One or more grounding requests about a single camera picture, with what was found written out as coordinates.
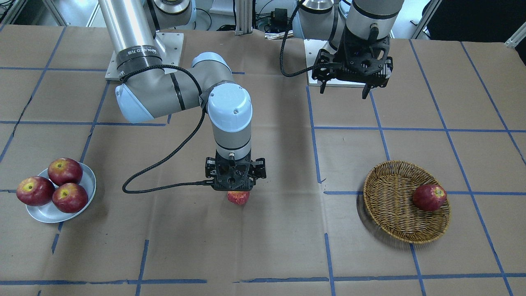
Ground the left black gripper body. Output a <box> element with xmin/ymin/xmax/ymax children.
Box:
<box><xmin>311</xmin><ymin>30</ymin><xmax>393</xmax><ymax>88</ymax></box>

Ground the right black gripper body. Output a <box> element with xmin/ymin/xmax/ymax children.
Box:
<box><xmin>205</xmin><ymin>152</ymin><xmax>267</xmax><ymax>192</ymax></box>

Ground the yellow-red apple from basket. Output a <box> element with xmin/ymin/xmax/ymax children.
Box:
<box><xmin>227</xmin><ymin>191</ymin><xmax>250</xmax><ymax>205</ymax></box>

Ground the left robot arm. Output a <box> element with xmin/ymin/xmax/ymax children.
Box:
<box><xmin>280</xmin><ymin>0</ymin><xmax>404</xmax><ymax>99</ymax></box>

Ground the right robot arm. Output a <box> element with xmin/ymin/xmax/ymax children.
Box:
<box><xmin>98</xmin><ymin>0</ymin><xmax>266</xmax><ymax>192</ymax></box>

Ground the woven wicker basket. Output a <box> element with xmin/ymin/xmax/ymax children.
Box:
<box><xmin>363</xmin><ymin>160</ymin><xmax>451</xmax><ymax>244</ymax></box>

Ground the dark red apple in basket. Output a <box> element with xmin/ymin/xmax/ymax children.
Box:
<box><xmin>413</xmin><ymin>184</ymin><xmax>447</xmax><ymax>212</ymax></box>

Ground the red apple on plate near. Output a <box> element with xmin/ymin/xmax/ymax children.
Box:
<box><xmin>51</xmin><ymin>183</ymin><xmax>88</xmax><ymax>213</ymax></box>

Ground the red apple on plate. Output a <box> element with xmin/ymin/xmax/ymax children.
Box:
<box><xmin>51</xmin><ymin>183</ymin><xmax>88</xmax><ymax>213</ymax></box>
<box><xmin>16</xmin><ymin>176</ymin><xmax>55</xmax><ymax>206</ymax></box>
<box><xmin>47</xmin><ymin>157</ymin><xmax>83</xmax><ymax>186</ymax></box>

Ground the red apple on plate far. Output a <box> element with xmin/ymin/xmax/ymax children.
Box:
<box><xmin>47</xmin><ymin>157</ymin><xmax>83</xmax><ymax>186</ymax></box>

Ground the light blue plate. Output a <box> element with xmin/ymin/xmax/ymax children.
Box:
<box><xmin>25</xmin><ymin>162</ymin><xmax>97</xmax><ymax>224</ymax></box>

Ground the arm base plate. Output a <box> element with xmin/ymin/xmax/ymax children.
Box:
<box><xmin>305</xmin><ymin>39</ymin><xmax>362</xmax><ymax>88</ymax></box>
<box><xmin>105</xmin><ymin>32</ymin><xmax>185</xmax><ymax>80</ymax></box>

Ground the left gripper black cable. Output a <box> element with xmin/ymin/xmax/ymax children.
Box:
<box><xmin>279</xmin><ymin>0</ymin><xmax>343</xmax><ymax>78</ymax></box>

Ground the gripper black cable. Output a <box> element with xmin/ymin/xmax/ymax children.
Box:
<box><xmin>122</xmin><ymin>64</ymin><xmax>216</xmax><ymax>194</ymax></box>
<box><xmin>279</xmin><ymin>0</ymin><xmax>343</xmax><ymax>78</ymax></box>

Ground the aluminium frame post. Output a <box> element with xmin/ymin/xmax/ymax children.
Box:
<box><xmin>233</xmin><ymin>0</ymin><xmax>254</xmax><ymax>36</ymax></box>

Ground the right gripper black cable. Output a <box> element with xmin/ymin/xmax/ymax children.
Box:
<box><xmin>122</xmin><ymin>64</ymin><xmax>216</xmax><ymax>194</ymax></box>

